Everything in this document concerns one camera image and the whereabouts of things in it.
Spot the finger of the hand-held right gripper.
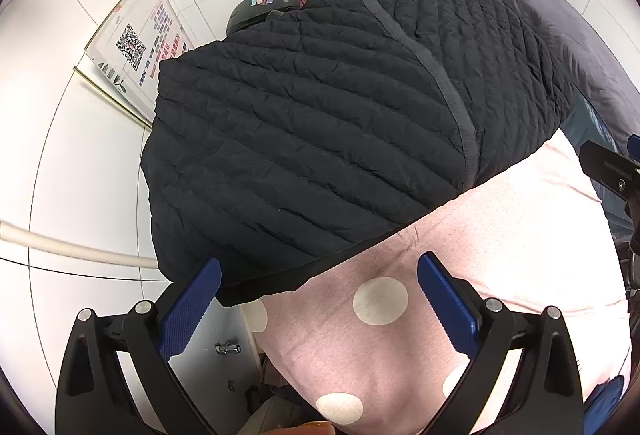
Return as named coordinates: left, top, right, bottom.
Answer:
left=581, top=374, right=629, bottom=435
left=579, top=133, right=640, bottom=217

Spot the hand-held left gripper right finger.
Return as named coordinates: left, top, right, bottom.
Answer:
left=417, top=251, right=586, bottom=435

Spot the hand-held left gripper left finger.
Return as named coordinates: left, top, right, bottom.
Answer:
left=55, top=257, right=223, bottom=435

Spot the black quilted jacket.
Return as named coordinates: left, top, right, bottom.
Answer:
left=140, top=0, right=577, bottom=309

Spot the pink polka dot bedsheet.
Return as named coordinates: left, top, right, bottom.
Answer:
left=240, top=130, right=634, bottom=435

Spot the dark grey blanket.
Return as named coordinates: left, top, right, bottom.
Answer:
left=500, top=0, right=640, bottom=143

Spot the white pipe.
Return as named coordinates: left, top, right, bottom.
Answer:
left=0, top=220, right=162, bottom=272

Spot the black round device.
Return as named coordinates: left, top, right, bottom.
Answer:
left=225, top=0, right=307, bottom=37

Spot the thin black cable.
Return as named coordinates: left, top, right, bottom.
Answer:
left=0, top=256, right=173, bottom=285

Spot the wall poster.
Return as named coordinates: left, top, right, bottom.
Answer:
left=84, top=0, right=197, bottom=125

